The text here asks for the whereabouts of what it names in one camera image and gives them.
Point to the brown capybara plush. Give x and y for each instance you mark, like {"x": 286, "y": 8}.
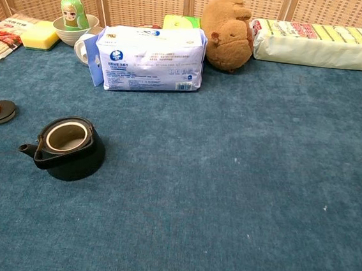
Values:
{"x": 229, "y": 34}

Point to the white ceramic bowl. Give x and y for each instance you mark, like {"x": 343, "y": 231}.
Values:
{"x": 67, "y": 37}

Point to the black cast iron teapot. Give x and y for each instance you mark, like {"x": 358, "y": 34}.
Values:
{"x": 78, "y": 164}

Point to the green nesting doll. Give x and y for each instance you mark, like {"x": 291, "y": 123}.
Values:
{"x": 74, "y": 13}

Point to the yellow sponge multipack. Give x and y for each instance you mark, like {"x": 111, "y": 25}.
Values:
{"x": 314, "y": 49}

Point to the clear jar white lid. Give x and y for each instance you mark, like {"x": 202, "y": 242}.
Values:
{"x": 80, "y": 48}

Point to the blue white tissue pack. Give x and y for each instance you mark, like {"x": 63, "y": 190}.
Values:
{"x": 150, "y": 59}

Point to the blue tablecloth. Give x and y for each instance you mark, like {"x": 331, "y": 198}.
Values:
{"x": 228, "y": 178}

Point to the bamboo skewers pack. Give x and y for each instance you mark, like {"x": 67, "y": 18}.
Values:
{"x": 1, "y": 36}

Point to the yellow sponge block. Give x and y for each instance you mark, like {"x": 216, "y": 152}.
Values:
{"x": 38, "y": 37}

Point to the green tissue box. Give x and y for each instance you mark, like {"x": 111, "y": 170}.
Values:
{"x": 179, "y": 22}

